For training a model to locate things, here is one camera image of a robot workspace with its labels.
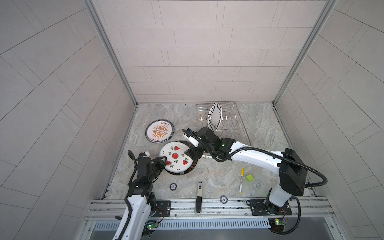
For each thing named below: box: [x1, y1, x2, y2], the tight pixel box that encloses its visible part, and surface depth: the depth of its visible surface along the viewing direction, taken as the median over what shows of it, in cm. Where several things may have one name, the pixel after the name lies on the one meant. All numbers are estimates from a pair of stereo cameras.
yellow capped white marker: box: [239, 168, 245, 194], surface depth 82 cm
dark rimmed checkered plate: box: [166, 140, 198, 176], surface depth 84 cm
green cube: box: [246, 173, 254, 183], surface depth 81 cm
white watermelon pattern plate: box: [159, 141, 193, 173], surface depth 86 cm
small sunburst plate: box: [145, 119, 175, 144], surface depth 98 cm
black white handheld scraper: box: [195, 181, 203, 213], surface depth 71 cm
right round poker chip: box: [220, 195, 228, 204], surface depth 75 cm
